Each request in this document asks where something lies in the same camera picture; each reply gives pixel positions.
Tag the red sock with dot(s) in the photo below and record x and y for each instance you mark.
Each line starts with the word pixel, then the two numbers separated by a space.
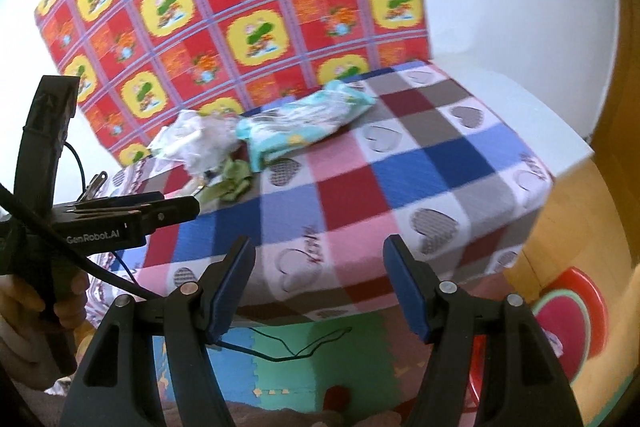
pixel 340 399

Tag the clear plastic bag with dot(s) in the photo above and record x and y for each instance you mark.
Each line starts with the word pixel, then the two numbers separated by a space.
pixel 212 149

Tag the red plastic stool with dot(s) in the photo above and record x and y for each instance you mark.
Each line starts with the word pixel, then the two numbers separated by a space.
pixel 595 307

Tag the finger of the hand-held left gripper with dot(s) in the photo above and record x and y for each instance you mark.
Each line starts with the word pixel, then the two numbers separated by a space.
pixel 135 199
pixel 175 209

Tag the metal spring clip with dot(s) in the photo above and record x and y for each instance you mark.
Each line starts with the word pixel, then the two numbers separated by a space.
pixel 95 187

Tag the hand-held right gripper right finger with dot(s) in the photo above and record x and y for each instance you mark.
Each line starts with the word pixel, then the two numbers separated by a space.
pixel 407 297

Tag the wooden wardrobe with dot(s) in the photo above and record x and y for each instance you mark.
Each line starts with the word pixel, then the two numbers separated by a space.
pixel 622 57

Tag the teal wipes packet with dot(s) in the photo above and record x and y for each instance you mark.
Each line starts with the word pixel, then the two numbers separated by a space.
pixel 300 127

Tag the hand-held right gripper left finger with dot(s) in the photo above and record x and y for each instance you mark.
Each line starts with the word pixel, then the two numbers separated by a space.
pixel 235 292

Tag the person's left hand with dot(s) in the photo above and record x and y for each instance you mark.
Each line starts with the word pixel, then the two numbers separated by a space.
pixel 20 297

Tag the green fabric ribbon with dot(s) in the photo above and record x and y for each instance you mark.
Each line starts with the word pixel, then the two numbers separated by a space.
pixel 232 187

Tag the pink bin with green rim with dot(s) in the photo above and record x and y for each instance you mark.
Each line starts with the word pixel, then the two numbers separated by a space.
pixel 565 317

